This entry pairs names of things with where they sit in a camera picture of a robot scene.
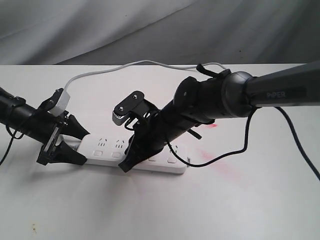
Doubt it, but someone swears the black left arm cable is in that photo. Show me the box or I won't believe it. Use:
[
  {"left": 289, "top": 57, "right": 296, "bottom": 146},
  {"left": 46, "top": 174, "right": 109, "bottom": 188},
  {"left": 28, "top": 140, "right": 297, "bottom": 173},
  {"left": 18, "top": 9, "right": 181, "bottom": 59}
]
[{"left": 0, "top": 119, "right": 26, "bottom": 167}]

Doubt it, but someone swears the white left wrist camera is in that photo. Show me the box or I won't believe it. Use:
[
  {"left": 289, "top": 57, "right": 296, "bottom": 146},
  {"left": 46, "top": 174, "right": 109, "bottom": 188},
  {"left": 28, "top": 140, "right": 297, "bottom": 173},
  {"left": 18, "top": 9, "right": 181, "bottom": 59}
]
[{"left": 49, "top": 88, "right": 70, "bottom": 117}]

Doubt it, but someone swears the grey power cable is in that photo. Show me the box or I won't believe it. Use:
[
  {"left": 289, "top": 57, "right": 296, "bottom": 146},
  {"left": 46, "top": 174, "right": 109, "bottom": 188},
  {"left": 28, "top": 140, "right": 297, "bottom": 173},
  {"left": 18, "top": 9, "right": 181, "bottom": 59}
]
[{"left": 63, "top": 59, "right": 227, "bottom": 94}]

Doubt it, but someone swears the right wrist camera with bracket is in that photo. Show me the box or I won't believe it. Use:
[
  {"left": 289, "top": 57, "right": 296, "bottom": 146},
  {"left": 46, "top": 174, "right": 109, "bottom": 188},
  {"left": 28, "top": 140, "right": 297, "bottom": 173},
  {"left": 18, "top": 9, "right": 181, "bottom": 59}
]
[{"left": 112, "top": 90, "right": 159, "bottom": 130}]

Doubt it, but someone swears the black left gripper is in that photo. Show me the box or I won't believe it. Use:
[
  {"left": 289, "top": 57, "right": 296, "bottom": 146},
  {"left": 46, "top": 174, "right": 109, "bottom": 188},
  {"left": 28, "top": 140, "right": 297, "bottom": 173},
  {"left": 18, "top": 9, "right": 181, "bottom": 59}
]
[{"left": 32, "top": 92, "right": 90, "bottom": 166}]

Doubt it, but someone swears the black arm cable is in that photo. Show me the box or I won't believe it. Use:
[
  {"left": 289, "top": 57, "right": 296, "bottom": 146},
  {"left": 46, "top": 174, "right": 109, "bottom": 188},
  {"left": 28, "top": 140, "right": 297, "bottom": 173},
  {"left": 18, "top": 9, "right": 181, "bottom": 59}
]
[
  {"left": 0, "top": 119, "right": 26, "bottom": 167},
  {"left": 164, "top": 106, "right": 320, "bottom": 177}
]

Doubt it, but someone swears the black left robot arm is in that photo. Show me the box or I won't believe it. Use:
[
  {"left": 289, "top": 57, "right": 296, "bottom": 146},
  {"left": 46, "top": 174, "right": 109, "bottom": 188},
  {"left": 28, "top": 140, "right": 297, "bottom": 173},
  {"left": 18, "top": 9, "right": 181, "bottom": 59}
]
[{"left": 0, "top": 88, "right": 89, "bottom": 166}]

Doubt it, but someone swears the grey backdrop cloth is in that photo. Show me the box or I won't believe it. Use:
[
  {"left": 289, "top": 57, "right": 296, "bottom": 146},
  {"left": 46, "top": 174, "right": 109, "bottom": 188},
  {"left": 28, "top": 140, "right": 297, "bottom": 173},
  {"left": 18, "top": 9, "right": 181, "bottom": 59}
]
[{"left": 0, "top": 0, "right": 320, "bottom": 65}]

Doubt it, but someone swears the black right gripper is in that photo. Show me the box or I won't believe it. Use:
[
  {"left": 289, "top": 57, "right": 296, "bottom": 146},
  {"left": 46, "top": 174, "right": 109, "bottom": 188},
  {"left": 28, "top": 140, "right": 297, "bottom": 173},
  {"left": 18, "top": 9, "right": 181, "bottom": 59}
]
[{"left": 118, "top": 101, "right": 202, "bottom": 173}]

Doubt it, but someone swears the white five-socket power strip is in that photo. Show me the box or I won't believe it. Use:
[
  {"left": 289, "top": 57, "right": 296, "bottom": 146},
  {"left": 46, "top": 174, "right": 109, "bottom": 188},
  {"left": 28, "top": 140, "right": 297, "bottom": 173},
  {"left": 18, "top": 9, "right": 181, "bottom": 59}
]
[{"left": 76, "top": 134, "right": 187, "bottom": 175}]

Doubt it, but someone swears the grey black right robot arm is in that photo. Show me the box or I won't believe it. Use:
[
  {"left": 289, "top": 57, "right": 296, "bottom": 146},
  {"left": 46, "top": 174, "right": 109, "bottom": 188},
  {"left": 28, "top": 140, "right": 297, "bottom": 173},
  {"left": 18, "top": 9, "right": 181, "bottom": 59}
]
[{"left": 112, "top": 61, "right": 320, "bottom": 172}]

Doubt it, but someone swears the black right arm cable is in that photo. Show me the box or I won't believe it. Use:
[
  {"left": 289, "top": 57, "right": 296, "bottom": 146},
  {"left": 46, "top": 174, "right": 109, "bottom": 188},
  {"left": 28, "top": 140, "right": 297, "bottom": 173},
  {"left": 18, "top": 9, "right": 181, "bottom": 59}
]
[{"left": 164, "top": 106, "right": 320, "bottom": 177}]

